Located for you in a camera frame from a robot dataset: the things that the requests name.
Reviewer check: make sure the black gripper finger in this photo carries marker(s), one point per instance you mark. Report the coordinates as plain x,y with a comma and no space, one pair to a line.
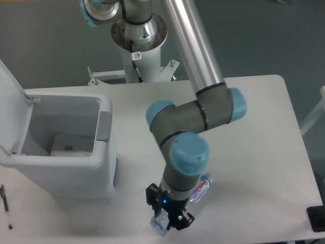
183,221
152,198

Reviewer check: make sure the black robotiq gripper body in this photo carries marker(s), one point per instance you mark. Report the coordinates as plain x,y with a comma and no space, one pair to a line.
172,204

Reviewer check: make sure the clear plastic water bottle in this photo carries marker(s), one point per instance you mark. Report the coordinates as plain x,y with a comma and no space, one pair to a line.
200,191

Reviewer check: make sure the clear plastic wrapper bag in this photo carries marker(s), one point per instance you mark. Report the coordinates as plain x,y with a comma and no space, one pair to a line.
72,146

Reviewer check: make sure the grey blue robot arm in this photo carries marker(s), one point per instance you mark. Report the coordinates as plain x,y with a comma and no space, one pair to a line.
137,30

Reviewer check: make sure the white plastic trash can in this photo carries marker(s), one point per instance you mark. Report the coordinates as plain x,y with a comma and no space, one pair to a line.
71,113

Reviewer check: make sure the white trash can lid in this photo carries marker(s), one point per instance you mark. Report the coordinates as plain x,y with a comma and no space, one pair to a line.
16,111

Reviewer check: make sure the black device at table edge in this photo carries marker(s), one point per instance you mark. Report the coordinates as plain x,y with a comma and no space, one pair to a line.
316,218

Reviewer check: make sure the black ballpoint pen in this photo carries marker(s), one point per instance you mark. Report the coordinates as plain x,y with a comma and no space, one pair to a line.
6,207

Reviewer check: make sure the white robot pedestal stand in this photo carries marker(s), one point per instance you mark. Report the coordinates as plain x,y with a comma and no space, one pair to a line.
139,67

